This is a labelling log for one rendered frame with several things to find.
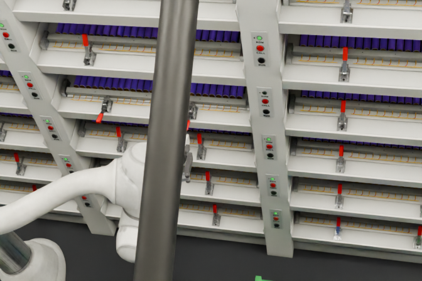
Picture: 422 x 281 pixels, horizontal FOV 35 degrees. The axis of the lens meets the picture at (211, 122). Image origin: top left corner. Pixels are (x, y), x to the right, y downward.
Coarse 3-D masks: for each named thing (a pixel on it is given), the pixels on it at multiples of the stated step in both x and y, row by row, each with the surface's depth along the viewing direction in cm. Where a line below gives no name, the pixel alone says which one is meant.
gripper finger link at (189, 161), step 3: (189, 153) 180; (189, 156) 179; (189, 159) 178; (186, 162) 177; (189, 162) 177; (192, 162) 180; (186, 165) 176; (189, 165) 176; (186, 168) 175; (189, 168) 176; (186, 171) 174; (189, 171) 176; (186, 174) 173; (189, 174) 173; (186, 177) 173; (189, 177) 173
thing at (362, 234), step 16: (304, 224) 237; (320, 224) 237; (336, 224) 236; (352, 224) 235; (368, 224) 234; (384, 224) 231; (400, 224) 230; (416, 224) 229; (304, 240) 238; (320, 240) 235; (336, 240) 234; (352, 240) 233; (368, 240) 232; (384, 240) 231; (400, 240) 230; (416, 240) 229
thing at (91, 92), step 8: (72, 88) 206; (80, 88) 206; (88, 88) 205; (96, 96) 205; (104, 96) 204; (112, 96) 203; (120, 96) 202; (128, 96) 202; (136, 96) 201; (144, 96) 201; (192, 96) 198; (136, 104) 202; (208, 104) 197; (216, 104) 197; (224, 104) 196; (232, 104) 195; (240, 104) 194
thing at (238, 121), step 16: (64, 80) 207; (64, 96) 208; (208, 96) 200; (64, 112) 207; (80, 112) 205; (96, 112) 204; (112, 112) 203; (128, 112) 202; (144, 112) 201; (208, 112) 197; (224, 112) 197; (240, 112) 196; (208, 128) 199; (224, 128) 197; (240, 128) 196
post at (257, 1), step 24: (240, 0) 157; (264, 0) 156; (240, 24) 163; (264, 24) 162; (264, 72) 175; (264, 120) 190; (264, 168) 208; (264, 192) 218; (288, 192) 216; (264, 216) 230; (288, 216) 227; (288, 240) 239
